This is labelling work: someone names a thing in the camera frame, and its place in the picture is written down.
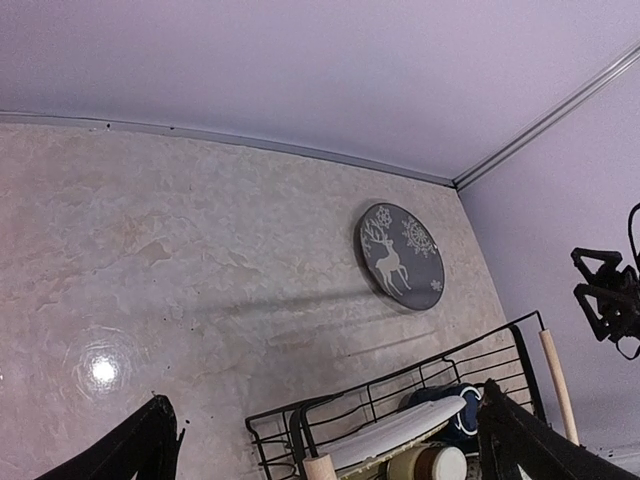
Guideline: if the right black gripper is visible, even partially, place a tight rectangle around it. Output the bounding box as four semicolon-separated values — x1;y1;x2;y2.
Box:
571;247;639;344

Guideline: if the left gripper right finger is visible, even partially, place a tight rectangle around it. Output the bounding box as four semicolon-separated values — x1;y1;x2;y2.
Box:
476;379;636;480

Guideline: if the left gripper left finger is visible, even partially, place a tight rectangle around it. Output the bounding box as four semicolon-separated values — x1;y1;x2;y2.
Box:
41;395;179;480

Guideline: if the white brown banded cup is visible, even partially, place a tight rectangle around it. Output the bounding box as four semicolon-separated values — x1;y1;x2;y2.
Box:
387;446;467;480

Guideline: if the black white striped plate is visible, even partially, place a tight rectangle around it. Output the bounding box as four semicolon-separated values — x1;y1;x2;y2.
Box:
318;397;465;469

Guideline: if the woven bamboo plate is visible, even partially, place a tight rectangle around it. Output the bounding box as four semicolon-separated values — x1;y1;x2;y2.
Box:
336;440;427;479

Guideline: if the navy blue mug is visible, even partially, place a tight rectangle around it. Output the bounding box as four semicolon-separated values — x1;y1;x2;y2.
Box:
398;383;482;444

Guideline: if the black wire dish rack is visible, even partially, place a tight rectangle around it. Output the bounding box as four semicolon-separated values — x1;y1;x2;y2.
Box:
245;311;546;479

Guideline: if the left wooden rack handle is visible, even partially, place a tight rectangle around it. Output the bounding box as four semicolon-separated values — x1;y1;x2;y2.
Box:
303;454;338;480

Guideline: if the right aluminium corner post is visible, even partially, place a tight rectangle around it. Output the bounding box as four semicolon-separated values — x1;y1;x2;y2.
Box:
452;40;639;192

